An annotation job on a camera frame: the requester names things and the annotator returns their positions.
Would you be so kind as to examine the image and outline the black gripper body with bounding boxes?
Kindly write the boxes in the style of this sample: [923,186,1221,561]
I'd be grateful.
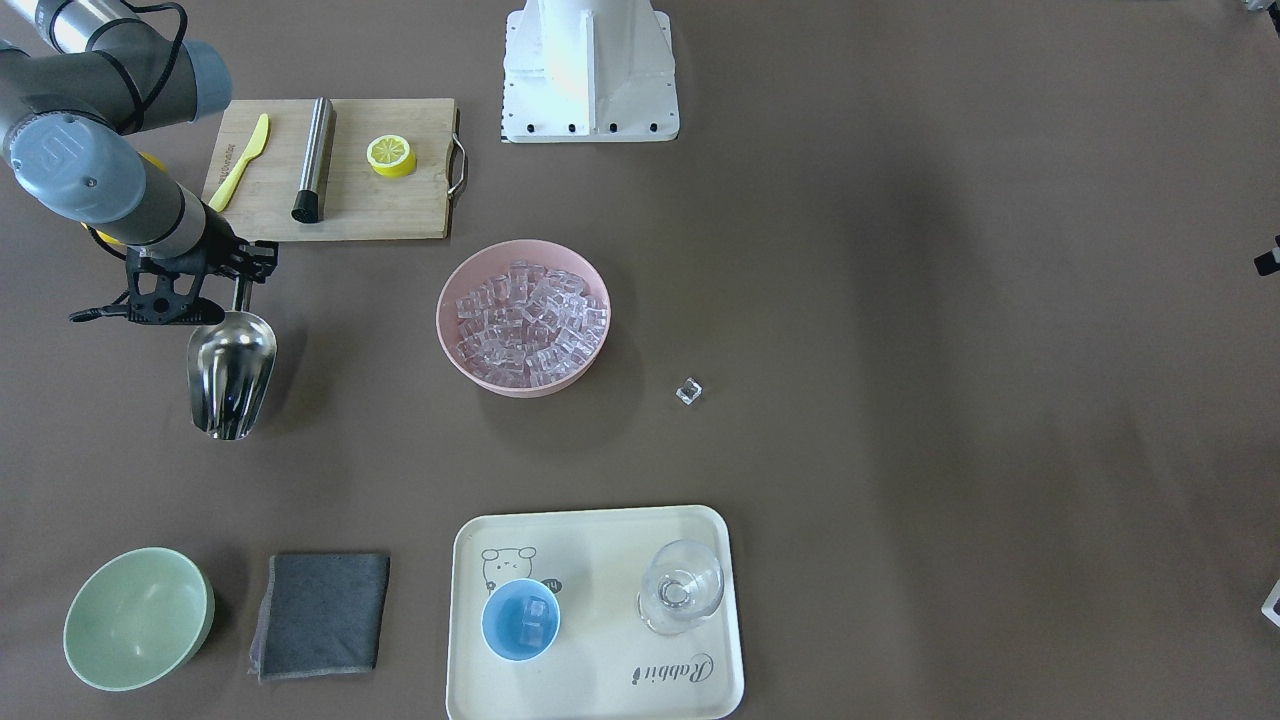
[125,236,279,325]

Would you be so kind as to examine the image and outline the silver metal ice scoop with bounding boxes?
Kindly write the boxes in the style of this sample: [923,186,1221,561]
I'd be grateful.
[187,278,278,441]

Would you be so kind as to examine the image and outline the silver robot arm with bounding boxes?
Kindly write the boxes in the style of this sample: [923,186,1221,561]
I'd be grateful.
[1,1,278,325]

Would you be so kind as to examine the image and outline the pile of clear ice cubes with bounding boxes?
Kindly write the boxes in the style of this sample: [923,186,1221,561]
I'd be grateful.
[447,258,611,391]

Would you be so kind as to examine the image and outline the light blue plastic cup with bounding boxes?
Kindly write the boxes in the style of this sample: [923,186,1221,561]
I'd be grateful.
[481,578,561,662]

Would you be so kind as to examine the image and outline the ice cubes in cup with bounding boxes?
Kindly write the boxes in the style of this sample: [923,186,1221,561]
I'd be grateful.
[516,596,553,653]

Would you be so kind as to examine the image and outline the stray clear ice cube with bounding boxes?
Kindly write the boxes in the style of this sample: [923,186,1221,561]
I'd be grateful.
[675,377,704,406]

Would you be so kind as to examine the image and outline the yellow whole lemon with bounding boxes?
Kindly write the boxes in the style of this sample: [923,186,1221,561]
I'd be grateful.
[82,223,125,249]
[140,152,168,173]

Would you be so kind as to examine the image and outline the steel cylindrical muddler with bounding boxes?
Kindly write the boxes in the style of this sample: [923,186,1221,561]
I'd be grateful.
[291,97,337,224]

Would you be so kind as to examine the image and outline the yellow plastic knife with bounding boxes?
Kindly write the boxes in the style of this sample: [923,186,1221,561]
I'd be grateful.
[207,113,270,213]

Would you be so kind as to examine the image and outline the bamboo cutting board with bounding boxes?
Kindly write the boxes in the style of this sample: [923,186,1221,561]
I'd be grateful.
[201,97,463,243]

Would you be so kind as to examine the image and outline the halved lemon slice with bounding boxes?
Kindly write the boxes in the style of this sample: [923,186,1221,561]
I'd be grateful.
[365,135,417,178]

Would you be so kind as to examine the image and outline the green ceramic bowl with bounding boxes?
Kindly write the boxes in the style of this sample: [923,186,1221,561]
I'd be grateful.
[61,547,215,692]

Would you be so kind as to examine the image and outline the grey folded cloth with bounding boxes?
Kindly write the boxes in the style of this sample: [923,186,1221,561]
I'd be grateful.
[250,553,390,683]

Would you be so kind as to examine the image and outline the pink plastic bowl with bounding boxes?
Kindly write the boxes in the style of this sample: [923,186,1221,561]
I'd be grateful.
[436,240,613,398]

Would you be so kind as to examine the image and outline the cream serving tray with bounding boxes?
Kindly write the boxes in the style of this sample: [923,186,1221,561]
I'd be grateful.
[445,505,745,719]

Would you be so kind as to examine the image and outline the clear wine glass on tray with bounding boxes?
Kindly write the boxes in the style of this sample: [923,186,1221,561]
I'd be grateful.
[637,539,724,635]

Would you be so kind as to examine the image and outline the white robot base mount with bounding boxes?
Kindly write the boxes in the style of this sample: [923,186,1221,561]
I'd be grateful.
[500,1,681,143]

